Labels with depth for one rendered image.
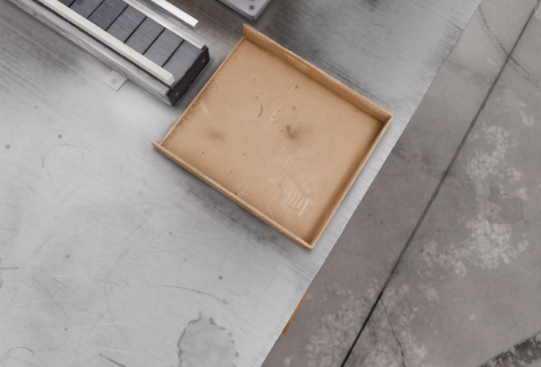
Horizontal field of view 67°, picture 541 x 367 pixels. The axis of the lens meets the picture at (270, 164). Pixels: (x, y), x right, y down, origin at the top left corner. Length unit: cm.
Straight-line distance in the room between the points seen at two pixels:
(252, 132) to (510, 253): 128
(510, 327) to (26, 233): 153
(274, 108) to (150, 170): 23
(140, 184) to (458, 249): 126
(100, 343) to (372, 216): 111
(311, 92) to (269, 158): 14
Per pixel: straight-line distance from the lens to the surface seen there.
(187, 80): 71
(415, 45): 83
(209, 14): 80
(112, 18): 77
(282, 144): 69
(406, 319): 160
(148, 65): 67
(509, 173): 183
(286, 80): 73
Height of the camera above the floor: 149
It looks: 75 degrees down
